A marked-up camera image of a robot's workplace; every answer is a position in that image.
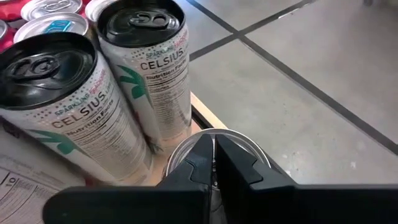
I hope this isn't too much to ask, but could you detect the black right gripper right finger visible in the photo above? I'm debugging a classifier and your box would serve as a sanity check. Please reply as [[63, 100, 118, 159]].
[[215, 134, 398, 224]]

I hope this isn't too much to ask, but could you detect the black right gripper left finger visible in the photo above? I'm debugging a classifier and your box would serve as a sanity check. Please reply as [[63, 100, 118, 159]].
[[42, 133, 215, 224]]

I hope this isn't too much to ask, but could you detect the Coca-Cola Star Wars can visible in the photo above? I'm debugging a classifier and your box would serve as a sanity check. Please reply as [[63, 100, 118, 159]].
[[165, 128, 272, 224]]

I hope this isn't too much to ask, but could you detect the Celsius Peach Vibe can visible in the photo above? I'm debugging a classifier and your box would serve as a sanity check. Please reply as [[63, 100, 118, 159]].
[[0, 32, 154, 185], [0, 124, 86, 224], [96, 0, 193, 154]]

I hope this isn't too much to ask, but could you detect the red soda can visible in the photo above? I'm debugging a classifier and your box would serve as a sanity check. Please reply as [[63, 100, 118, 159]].
[[20, 0, 84, 21]]

